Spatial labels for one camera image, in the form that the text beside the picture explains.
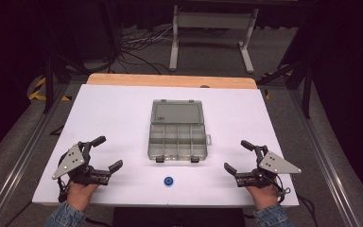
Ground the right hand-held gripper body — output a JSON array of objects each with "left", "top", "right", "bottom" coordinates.
[{"left": 235, "top": 145, "right": 303, "bottom": 189}]

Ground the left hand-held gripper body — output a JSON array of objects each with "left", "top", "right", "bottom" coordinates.
[{"left": 51, "top": 141, "right": 112, "bottom": 187}]

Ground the clear plastic compartment box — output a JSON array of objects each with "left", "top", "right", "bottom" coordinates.
[{"left": 147, "top": 98, "right": 213, "bottom": 164}]

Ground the person's left hand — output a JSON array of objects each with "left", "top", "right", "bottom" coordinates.
[{"left": 66, "top": 181, "right": 101, "bottom": 213}]

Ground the person's right hand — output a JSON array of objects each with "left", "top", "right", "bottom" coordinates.
[{"left": 245, "top": 183, "right": 280, "bottom": 211}]

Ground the white table board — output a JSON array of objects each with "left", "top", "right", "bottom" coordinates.
[{"left": 31, "top": 83, "right": 301, "bottom": 207}]

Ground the black metal stand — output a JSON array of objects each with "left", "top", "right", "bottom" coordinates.
[
  {"left": 43, "top": 55, "right": 64, "bottom": 115},
  {"left": 258, "top": 60, "right": 312, "bottom": 120}
]

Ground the yellow black hazard tape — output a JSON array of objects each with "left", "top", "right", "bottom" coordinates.
[{"left": 27, "top": 76, "right": 73, "bottom": 102}]

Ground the grey metal stand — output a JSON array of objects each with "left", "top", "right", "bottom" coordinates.
[{"left": 168, "top": 5, "right": 260, "bottom": 75}]

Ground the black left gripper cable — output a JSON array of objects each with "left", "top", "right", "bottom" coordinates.
[{"left": 57, "top": 175, "right": 70, "bottom": 203}]

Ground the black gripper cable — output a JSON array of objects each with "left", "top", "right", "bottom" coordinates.
[
  {"left": 272, "top": 174, "right": 293, "bottom": 203},
  {"left": 57, "top": 175, "right": 70, "bottom": 203}
]

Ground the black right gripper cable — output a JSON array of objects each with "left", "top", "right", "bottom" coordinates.
[{"left": 272, "top": 174, "right": 293, "bottom": 203}]

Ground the aluminium rail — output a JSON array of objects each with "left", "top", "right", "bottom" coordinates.
[
  {"left": 287, "top": 88, "right": 362, "bottom": 227},
  {"left": 0, "top": 82, "right": 72, "bottom": 227}
]

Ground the bundle of floor cables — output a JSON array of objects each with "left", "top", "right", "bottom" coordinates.
[{"left": 118, "top": 24, "right": 175, "bottom": 76}]

